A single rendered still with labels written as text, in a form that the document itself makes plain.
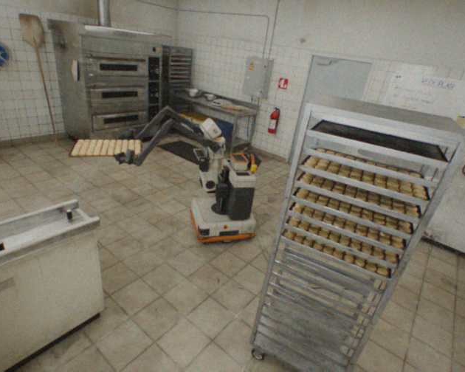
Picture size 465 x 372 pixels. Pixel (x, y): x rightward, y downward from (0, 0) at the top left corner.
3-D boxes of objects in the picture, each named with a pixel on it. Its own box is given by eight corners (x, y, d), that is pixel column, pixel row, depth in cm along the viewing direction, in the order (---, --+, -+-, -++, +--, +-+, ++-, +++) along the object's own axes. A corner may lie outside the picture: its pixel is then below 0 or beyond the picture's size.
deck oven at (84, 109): (97, 157, 484) (84, 23, 395) (63, 138, 546) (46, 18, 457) (168, 142, 599) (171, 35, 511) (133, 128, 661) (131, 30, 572)
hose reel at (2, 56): (21, 111, 479) (6, 39, 430) (24, 114, 470) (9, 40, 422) (-10, 114, 448) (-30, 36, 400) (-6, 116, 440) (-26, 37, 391)
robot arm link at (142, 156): (170, 129, 244) (167, 127, 254) (164, 125, 241) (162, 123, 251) (139, 167, 245) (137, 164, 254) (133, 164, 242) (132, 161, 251)
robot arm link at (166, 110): (164, 105, 278) (164, 102, 286) (157, 116, 283) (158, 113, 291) (201, 129, 299) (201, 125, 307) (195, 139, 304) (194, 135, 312)
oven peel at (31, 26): (47, 145, 503) (18, 12, 426) (46, 145, 505) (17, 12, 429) (65, 142, 525) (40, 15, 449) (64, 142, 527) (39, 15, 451)
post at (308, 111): (249, 343, 203) (305, 102, 128) (250, 340, 206) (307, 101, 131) (252, 345, 202) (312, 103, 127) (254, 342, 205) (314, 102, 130)
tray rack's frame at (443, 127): (246, 352, 206) (305, 102, 127) (270, 304, 248) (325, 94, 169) (335, 403, 183) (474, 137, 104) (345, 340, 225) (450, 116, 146)
